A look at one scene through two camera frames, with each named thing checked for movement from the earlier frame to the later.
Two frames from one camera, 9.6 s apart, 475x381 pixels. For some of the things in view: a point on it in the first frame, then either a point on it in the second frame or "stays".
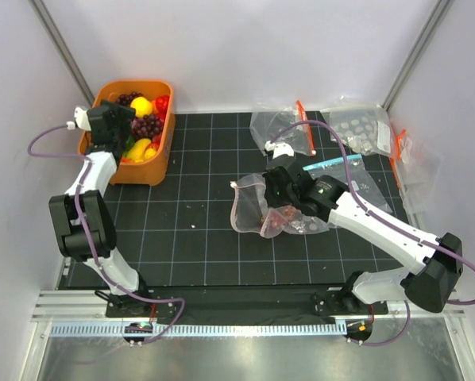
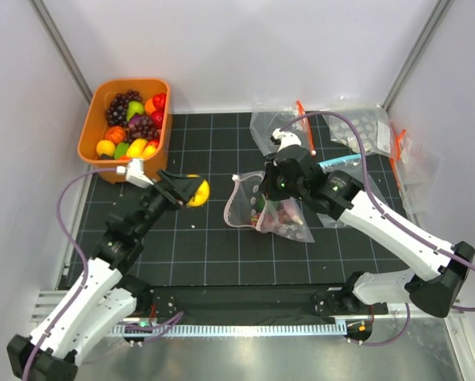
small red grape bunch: (277, 219) -> (267, 223)
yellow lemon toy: (142, 106) -> (202, 195)
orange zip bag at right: (417, 171) stays
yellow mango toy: (137, 152) stays
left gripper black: (123, 119) -> (176, 191)
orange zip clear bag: (268, 121) stays
